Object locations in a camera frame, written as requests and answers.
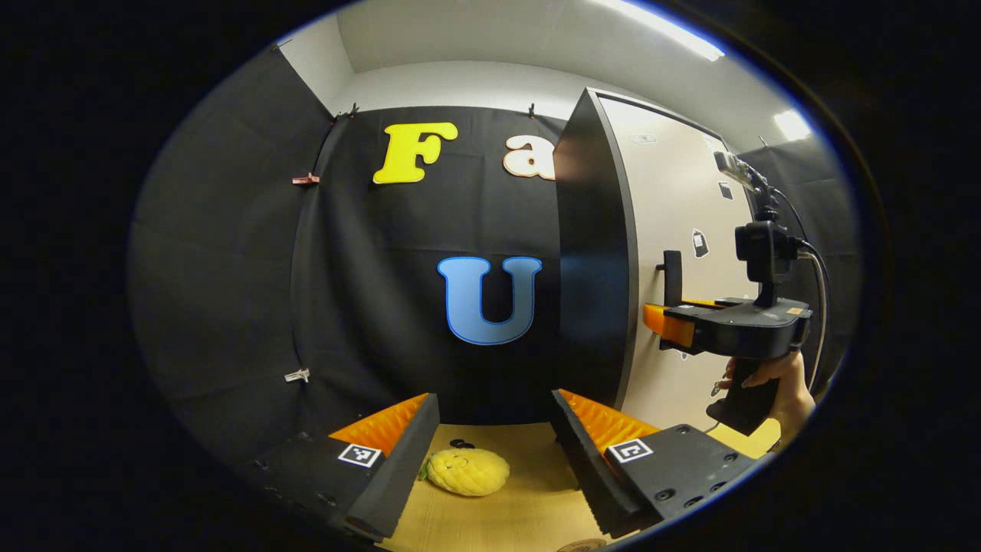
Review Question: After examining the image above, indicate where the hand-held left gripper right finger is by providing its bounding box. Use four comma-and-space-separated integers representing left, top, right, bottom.
550, 389, 763, 537

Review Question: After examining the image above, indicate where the black cabinet door handle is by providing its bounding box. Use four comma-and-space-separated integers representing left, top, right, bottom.
656, 250, 684, 309

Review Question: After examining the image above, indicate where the small ceiling light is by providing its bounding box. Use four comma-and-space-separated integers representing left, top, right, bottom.
774, 110, 812, 142

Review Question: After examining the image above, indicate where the dark grey cabinet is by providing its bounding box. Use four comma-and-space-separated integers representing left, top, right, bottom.
553, 87, 767, 430

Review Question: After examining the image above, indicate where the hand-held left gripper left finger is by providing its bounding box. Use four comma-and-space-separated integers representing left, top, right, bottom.
253, 393, 441, 541

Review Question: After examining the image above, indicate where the yellow plush toy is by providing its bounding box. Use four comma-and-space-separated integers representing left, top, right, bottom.
418, 448, 511, 498

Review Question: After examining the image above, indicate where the grey cabinet door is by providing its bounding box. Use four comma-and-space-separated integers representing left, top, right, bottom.
596, 96, 756, 430

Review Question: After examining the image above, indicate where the black backdrop cloth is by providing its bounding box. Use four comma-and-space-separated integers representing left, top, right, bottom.
126, 46, 863, 468

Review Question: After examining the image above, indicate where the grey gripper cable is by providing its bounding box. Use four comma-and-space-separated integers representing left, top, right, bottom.
770, 184, 833, 393

